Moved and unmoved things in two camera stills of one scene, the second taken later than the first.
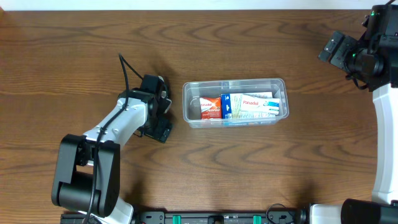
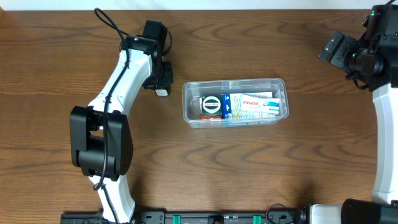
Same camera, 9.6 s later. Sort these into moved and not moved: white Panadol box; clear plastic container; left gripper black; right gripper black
Moved: left gripper black
Not moved: white Panadol box; right gripper black; clear plastic container
